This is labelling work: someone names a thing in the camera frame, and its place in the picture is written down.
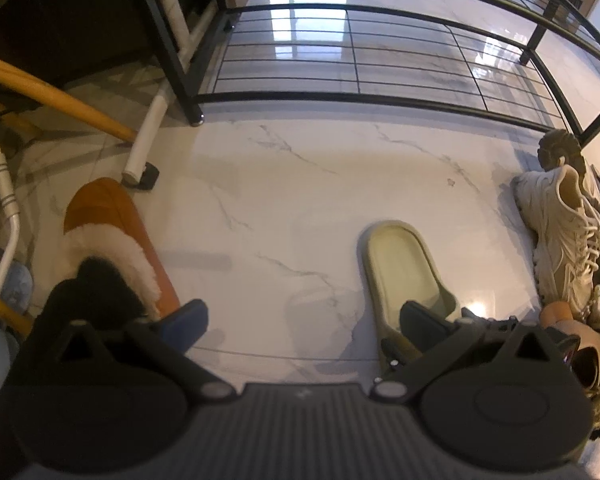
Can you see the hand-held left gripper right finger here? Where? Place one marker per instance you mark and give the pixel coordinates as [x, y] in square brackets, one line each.
[421, 326]

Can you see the black metal shoe rack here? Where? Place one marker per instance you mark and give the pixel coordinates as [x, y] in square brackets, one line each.
[360, 60]

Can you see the beige lace-up sneaker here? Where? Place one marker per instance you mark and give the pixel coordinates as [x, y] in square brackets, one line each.
[562, 240]

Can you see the orange fur-lined slipper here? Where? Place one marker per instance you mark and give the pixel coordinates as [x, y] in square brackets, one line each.
[122, 225]

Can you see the pink brown sandal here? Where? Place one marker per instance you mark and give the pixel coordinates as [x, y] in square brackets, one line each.
[582, 350]

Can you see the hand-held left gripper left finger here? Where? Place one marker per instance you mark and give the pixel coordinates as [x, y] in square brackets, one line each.
[186, 321]

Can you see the olive green slide sandal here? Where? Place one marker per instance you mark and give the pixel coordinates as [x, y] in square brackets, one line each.
[400, 270]

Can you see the dark chair seat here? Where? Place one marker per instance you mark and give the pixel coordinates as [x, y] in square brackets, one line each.
[65, 15]

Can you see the olive knit shoe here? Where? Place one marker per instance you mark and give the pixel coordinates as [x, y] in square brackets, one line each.
[562, 150]

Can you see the light blue slipper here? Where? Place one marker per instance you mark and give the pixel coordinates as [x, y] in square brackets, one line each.
[16, 285]

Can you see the white metal tube frame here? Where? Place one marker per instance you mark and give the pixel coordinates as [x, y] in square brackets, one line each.
[5, 210]

